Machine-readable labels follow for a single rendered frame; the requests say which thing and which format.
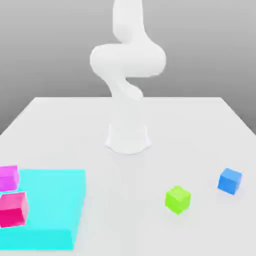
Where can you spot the small blue cube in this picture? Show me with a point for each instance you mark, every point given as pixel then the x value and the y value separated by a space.
pixel 229 181

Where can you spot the small magenta cube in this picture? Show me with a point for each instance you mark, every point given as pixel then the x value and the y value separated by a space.
pixel 8 178

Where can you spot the large cyan box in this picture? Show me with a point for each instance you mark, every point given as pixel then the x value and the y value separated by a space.
pixel 52 200

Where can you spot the small green cube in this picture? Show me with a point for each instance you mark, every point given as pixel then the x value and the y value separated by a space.
pixel 177 200

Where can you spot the small pink cube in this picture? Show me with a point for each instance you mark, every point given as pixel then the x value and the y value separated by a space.
pixel 12 210

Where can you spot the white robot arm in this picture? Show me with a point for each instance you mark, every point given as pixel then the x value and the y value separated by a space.
pixel 128 60

